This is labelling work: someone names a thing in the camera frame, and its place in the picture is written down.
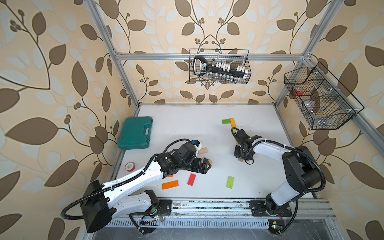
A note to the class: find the right wire basket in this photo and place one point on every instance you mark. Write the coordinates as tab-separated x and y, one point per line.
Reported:
327	104

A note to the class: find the light green block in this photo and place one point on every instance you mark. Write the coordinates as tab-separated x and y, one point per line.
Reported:
230	182

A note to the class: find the red white tape roll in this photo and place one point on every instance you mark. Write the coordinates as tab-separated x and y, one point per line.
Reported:
130	167

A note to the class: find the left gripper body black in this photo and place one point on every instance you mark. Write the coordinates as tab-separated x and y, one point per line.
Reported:
190	165

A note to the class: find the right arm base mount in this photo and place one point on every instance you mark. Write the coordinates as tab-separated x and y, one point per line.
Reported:
268	208

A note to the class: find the orange block lower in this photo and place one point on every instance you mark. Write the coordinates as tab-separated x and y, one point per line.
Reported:
170	185

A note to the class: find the green plastic tool case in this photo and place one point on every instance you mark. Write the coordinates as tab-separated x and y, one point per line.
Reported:
136	133

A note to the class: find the black socket holder tool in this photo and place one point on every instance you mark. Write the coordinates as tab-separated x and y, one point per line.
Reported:
220	67

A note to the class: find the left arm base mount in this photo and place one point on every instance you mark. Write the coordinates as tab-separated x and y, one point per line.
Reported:
163	208

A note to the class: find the orange-yellow block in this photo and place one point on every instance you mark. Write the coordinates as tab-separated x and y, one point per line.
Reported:
233	123

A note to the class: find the back wire basket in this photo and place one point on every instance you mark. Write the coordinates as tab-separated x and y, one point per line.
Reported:
219	51

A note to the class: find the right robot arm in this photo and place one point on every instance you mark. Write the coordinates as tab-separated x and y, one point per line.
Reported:
303	173

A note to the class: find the wire basket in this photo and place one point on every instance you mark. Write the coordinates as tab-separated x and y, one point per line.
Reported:
219	51
327	104

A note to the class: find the red block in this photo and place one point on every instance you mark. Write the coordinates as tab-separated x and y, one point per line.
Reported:
191	180

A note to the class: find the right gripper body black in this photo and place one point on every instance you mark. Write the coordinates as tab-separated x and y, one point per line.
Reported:
239	153

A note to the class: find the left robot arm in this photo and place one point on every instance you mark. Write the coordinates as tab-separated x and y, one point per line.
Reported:
101	203

